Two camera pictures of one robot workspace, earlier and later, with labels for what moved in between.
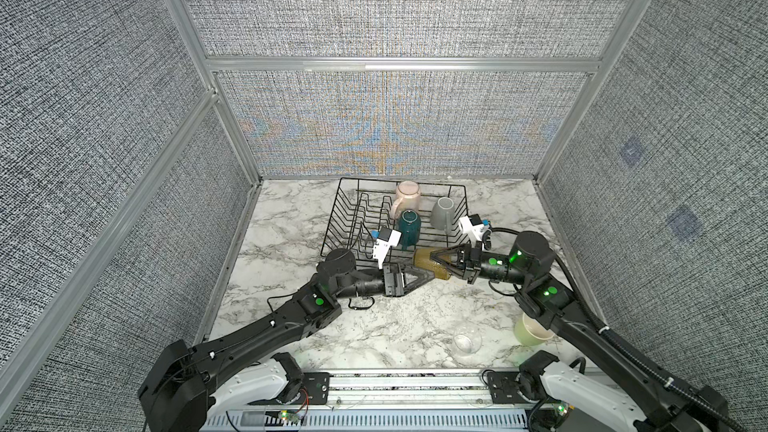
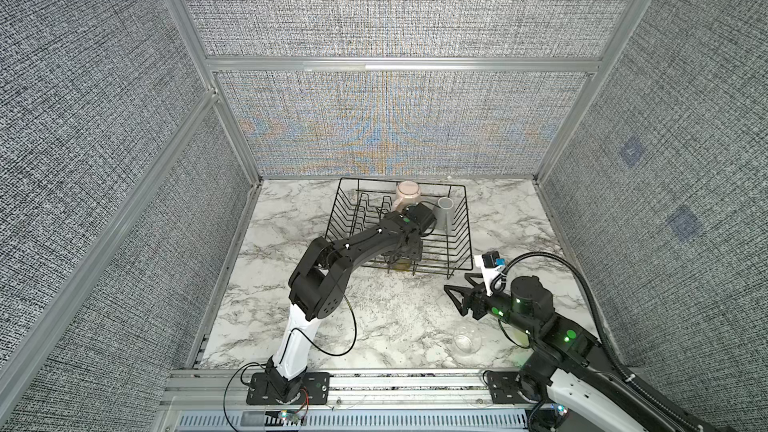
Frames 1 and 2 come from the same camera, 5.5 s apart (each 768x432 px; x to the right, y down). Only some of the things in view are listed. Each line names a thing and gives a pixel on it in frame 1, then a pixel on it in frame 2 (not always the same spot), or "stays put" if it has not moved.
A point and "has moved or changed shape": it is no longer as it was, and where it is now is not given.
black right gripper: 471,259 → 479,293
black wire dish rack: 386,221 stays put
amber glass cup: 421,258 has moved or changed shape
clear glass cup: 467,342 stays put
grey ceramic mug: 442,214 stays put
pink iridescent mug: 408,196 stays put
